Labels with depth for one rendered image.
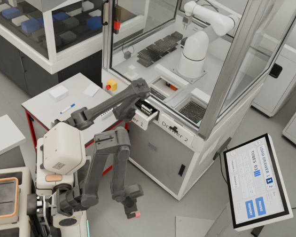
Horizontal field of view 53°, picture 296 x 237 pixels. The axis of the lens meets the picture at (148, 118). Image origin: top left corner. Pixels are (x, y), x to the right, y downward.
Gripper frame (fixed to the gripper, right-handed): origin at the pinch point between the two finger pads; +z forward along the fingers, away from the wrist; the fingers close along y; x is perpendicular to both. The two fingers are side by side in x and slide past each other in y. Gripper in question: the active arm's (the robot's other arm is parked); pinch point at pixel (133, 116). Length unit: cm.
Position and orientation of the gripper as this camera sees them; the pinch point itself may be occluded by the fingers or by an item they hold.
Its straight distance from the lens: 217.4
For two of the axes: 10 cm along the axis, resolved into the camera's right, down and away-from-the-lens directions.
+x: -7.4, -5.6, 3.7
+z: 3.7, 1.1, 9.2
